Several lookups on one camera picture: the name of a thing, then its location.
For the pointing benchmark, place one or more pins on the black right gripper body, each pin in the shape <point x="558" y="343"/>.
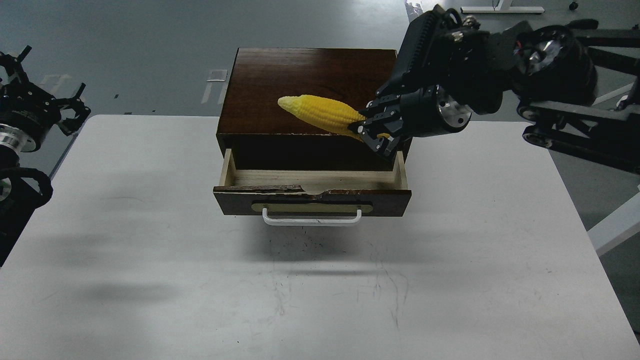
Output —
<point x="432" y="111"/>

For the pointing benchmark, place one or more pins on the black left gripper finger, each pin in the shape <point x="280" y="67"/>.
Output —
<point x="71" y="125"/>
<point x="12" y="64"/>

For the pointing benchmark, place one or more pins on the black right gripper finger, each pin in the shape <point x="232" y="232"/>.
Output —
<point x="384" y="137"/>
<point x="382" y="111"/>

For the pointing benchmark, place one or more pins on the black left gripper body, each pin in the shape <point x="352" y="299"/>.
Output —
<point x="31" y="109"/>

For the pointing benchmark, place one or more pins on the yellow toy corn cob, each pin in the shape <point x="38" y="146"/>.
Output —
<point x="324" y="113"/>

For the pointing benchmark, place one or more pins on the wooden drawer with white handle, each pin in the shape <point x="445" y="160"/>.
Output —
<point x="313" y="197"/>

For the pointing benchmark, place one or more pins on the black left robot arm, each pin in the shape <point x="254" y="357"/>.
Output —
<point x="23" y="189"/>

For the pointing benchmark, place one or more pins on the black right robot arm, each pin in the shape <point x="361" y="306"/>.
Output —
<point x="553" y="72"/>

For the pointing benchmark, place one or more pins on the white table leg base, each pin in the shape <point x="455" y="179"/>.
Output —
<point x="502" y="7"/>

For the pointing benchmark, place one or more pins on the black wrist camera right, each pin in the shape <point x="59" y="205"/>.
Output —
<point x="437" y="49"/>

